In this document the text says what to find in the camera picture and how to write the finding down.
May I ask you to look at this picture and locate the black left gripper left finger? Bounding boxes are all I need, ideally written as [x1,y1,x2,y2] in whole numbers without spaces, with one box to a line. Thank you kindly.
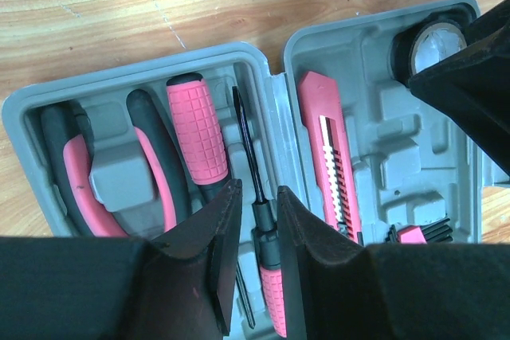
[1,180,242,339]

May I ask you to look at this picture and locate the pink black screwdriver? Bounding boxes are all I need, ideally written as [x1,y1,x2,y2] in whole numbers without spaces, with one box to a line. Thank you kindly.
[232,87,287,338]
[165,72,256,329]

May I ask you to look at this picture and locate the grey plastic tool case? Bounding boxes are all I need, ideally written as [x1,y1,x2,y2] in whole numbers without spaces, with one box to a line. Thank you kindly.
[2,0,509,339]

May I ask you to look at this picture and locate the pink handled pliers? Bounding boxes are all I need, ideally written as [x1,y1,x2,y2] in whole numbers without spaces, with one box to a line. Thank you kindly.
[40,89,191,236]

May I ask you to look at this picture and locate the pink hex key set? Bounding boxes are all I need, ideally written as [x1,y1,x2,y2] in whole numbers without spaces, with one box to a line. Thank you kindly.
[385,217,453,244]

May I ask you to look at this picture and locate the black electrical tape roll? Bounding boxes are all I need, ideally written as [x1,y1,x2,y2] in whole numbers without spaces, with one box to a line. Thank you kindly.
[390,14,468,85]

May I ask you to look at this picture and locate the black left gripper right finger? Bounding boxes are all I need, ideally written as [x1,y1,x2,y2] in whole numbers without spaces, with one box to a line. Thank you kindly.
[277,186,509,339]

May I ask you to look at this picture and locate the pink utility knife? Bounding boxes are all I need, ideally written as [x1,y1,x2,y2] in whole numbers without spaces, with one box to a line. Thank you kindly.
[297,71,363,244]

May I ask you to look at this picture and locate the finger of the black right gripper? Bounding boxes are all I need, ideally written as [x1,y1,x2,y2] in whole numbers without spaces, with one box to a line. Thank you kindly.
[408,0,509,173]

